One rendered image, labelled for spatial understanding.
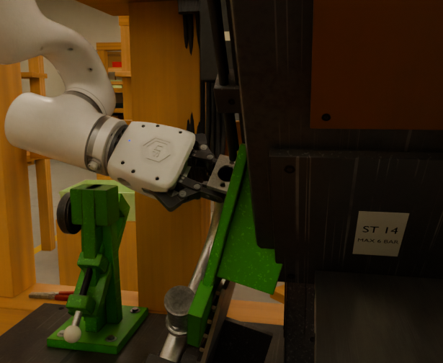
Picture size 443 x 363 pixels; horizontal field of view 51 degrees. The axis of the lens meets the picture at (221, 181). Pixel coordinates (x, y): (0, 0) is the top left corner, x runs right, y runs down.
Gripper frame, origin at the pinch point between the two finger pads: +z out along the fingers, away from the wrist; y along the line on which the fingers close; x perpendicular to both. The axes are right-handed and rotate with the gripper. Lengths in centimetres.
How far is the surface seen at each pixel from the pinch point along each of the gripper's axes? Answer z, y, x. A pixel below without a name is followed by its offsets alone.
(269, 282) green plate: 10.2, -13.2, -3.5
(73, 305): -18.5, -18.0, 21.7
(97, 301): -15.9, -15.6, 24.0
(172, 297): 0.0, -17.7, -0.5
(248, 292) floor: 5, 77, 258
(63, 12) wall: -594, 700, 650
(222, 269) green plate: 4.7, -13.4, -3.3
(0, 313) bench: -40, -20, 44
